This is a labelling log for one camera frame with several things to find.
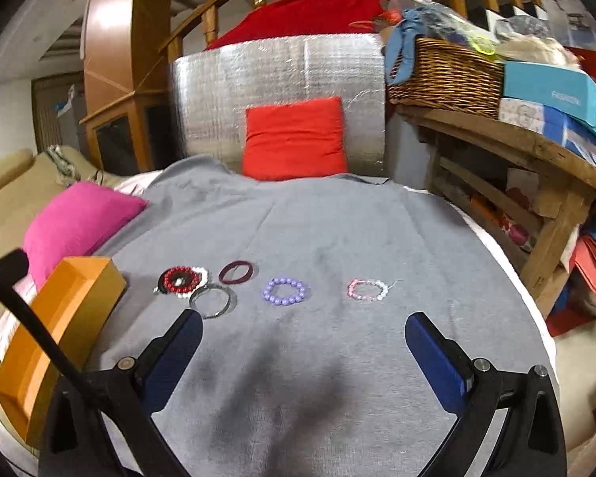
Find orange cardboard box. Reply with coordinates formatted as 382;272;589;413
0;256;127;449

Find teal cardboard box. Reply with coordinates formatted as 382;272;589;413
503;62;596;136

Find beige leather sofa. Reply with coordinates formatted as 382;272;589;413
0;144;130;260

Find wooden side table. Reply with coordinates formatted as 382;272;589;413
397;106;596;316

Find pink pillow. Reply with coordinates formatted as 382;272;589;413
23;182;147;289

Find large red cushion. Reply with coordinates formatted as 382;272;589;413
205;0;383;50

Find clear grey bangle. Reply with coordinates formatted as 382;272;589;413
188;283;231;320

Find small red pillow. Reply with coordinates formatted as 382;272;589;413
242;97;348;181

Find red bead bracelet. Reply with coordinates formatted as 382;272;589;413
159;265;200;295

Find pink white bead bracelet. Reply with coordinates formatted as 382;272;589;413
345;277;391;303

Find wooden cabinet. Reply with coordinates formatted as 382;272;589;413
81;0;176;176

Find silver foil insulation panel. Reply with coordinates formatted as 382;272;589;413
171;33;386;176

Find dark maroon hair tie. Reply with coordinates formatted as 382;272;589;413
217;259;256;287

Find wicker basket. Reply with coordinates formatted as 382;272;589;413
386;37;504;118

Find blue cloth in basket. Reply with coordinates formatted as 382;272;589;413
384;8;427;86

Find purple bead bracelet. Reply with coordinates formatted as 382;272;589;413
261;277;309;307

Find blue white box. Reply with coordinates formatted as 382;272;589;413
498;97;596;168

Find grey blanket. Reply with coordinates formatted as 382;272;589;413
89;155;557;476

